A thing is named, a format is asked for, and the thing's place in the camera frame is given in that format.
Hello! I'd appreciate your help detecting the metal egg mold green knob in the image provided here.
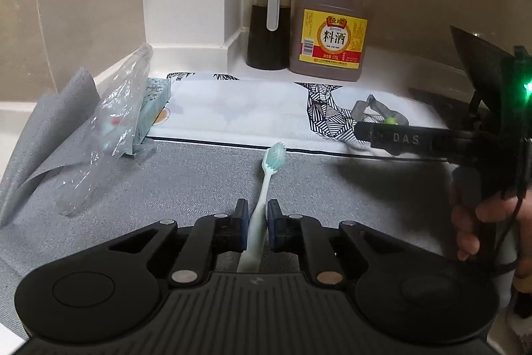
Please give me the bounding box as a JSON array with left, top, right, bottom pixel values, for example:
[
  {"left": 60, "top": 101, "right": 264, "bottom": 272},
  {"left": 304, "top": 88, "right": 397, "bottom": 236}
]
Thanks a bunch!
[{"left": 351, "top": 94, "right": 410, "bottom": 154}]

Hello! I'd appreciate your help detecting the small teal printed box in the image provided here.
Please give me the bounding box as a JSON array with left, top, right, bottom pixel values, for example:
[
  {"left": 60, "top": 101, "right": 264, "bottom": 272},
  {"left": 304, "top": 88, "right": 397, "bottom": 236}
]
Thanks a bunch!
[{"left": 133, "top": 77, "right": 173, "bottom": 154}]

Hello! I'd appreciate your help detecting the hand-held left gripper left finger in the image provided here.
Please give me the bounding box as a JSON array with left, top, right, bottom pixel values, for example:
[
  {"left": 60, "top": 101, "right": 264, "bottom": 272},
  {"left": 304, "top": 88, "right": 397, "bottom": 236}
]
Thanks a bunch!
[{"left": 107, "top": 199, "right": 250, "bottom": 285}]

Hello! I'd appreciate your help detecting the dark sauce dispenser bottle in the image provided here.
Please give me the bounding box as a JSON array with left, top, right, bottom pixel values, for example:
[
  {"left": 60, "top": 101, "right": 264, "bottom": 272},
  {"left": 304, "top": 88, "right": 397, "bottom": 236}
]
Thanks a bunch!
[{"left": 246, "top": 0, "right": 292, "bottom": 71}]

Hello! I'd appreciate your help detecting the cooking wine jug yellow label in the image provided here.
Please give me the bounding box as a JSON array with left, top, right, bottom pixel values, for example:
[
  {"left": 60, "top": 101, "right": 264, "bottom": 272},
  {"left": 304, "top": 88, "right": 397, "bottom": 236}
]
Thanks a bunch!
[{"left": 289, "top": 0, "right": 374, "bottom": 82}]

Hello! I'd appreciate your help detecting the clear plastic bag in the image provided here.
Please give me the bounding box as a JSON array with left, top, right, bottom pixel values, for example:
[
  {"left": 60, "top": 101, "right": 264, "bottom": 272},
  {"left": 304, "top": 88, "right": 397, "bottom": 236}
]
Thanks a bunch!
[{"left": 56, "top": 43, "right": 154, "bottom": 216}]

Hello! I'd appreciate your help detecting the person's right hand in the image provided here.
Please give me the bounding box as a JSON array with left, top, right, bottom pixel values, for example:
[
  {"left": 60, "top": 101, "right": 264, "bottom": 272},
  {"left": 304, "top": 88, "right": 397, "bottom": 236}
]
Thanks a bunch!
[{"left": 451, "top": 195, "right": 532, "bottom": 262}]

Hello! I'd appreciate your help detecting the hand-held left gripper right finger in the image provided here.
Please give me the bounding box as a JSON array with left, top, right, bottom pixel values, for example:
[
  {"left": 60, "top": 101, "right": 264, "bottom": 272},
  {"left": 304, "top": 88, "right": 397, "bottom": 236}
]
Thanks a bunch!
[{"left": 267, "top": 199, "right": 397, "bottom": 285}]

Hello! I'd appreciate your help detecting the grey fabric mat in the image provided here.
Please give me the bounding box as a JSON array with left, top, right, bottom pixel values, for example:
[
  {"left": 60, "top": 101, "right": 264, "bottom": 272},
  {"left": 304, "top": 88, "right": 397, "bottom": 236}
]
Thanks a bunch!
[{"left": 0, "top": 66, "right": 462, "bottom": 339}]

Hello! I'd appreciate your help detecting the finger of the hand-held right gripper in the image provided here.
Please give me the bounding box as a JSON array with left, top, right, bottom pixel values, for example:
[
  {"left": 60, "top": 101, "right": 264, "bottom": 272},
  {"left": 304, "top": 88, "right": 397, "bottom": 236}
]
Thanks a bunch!
[{"left": 355, "top": 121, "right": 478, "bottom": 164}]

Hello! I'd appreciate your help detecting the mint green toothbrush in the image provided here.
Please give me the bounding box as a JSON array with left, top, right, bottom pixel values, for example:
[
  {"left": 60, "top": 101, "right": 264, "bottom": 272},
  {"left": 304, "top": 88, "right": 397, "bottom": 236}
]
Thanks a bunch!
[{"left": 236, "top": 142, "right": 287, "bottom": 273}]

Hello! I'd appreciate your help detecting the white mat geometric deer print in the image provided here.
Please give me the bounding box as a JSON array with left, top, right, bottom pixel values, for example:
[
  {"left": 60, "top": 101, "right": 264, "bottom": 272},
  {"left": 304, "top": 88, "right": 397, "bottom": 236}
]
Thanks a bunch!
[{"left": 145, "top": 72, "right": 454, "bottom": 156}]

